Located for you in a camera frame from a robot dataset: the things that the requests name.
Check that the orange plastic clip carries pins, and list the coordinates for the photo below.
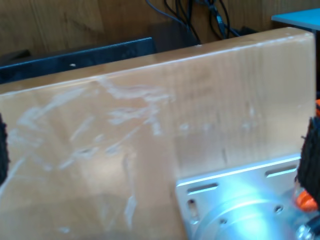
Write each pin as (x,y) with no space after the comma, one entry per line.
(306,202)

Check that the grey blue side table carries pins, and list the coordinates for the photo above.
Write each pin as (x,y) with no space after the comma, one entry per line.
(300,20)

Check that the black metal frame bar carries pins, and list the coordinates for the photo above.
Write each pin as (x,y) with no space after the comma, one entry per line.
(75,60)

